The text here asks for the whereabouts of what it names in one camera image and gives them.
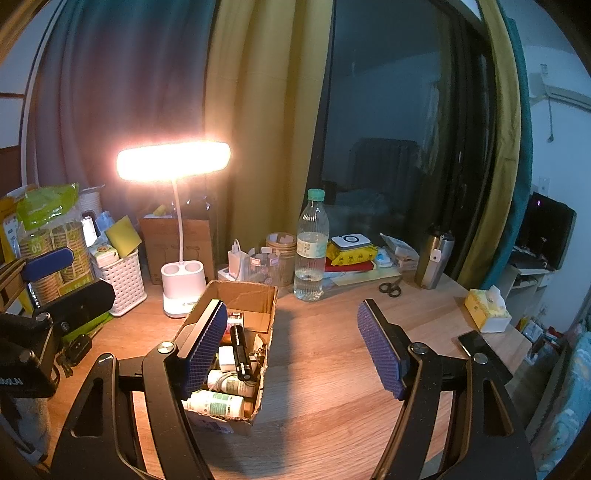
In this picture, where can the grey teal curtain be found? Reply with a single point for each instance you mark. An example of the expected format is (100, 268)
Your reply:
(115, 69)

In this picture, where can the black flashlight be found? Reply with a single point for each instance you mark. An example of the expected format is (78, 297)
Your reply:
(241, 355)

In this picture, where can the brown cardboard box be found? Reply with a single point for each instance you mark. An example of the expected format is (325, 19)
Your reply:
(249, 295)

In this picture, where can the black car key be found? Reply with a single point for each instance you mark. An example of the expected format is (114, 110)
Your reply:
(76, 350)

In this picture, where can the yellow-green sponge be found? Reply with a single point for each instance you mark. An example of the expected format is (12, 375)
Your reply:
(122, 237)

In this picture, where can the printed light bedding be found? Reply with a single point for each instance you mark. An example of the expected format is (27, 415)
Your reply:
(572, 406)

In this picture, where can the white air conditioner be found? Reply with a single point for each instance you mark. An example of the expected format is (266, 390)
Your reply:
(563, 92)

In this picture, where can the yellow curtain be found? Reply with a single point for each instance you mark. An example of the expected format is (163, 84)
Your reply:
(503, 161)
(263, 92)

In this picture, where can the white flat device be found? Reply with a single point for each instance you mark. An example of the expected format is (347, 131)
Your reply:
(226, 274)

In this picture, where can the green wipes packet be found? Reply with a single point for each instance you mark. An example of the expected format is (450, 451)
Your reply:
(46, 205)

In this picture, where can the white paper packets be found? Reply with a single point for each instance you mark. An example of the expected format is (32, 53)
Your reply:
(401, 251)

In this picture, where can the red book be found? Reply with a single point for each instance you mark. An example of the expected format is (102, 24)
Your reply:
(351, 266)

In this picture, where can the brown paper cup pack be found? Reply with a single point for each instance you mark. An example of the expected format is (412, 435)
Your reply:
(69, 258)

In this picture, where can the green label white pill bottle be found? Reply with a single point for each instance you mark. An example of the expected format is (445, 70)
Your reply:
(217, 404)

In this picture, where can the black monitor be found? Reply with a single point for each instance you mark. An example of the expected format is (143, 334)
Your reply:
(547, 230)

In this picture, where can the yellow wet wipes pack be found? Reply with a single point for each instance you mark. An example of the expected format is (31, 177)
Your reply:
(353, 258)

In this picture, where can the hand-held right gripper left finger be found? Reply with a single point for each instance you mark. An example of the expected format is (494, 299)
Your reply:
(203, 348)

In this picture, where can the white wall pipe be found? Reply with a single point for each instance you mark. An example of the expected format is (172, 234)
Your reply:
(32, 92)

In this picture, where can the blue white small packet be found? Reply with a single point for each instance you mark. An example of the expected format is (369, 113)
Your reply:
(383, 258)

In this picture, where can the white woven plastic basket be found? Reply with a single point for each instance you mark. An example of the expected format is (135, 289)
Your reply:
(122, 286)

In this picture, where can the stainless steel tumbler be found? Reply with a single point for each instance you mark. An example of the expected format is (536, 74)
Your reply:
(431, 263)

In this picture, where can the glass jar with gold lid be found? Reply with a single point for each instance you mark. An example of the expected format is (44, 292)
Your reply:
(282, 247)

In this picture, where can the white rectangular device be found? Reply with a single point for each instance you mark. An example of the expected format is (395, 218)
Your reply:
(351, 242)

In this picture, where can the white cabinet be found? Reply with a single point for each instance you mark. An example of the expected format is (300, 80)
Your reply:
(521, 290)

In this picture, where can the green plastic bag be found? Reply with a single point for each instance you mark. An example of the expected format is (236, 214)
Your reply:
(87, 328)

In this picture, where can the black smartphone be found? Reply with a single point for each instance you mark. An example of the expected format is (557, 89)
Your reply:
(471, 344)

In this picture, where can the stack of papers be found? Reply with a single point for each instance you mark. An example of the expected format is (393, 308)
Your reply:
(364, 276)

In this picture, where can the clear plastic water bottle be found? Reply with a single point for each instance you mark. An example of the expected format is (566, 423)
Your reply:
(311, 258)

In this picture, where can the yellow tissue box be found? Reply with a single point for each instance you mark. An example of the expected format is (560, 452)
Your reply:
(485, 309)

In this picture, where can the white desk lamp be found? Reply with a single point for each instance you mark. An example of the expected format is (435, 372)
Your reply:
(180, 290)

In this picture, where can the yellow packet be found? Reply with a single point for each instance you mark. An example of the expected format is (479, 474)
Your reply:
(9, 230)

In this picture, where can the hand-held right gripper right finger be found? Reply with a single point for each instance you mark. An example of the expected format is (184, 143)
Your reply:
(381, 348)

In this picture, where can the white paper roll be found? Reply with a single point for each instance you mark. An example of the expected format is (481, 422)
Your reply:
(90, 203)

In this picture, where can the dark glass window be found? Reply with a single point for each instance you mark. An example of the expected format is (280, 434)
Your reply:
(392, 92)

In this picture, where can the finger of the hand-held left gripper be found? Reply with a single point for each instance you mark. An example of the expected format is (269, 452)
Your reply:
(87, 300)
(46, 265)

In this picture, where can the flat brown cardboard package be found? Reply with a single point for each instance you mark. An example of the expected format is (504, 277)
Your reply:
(157, 249)

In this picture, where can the clear labelled plastic jar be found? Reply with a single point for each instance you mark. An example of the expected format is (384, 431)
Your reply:
(263, 270)

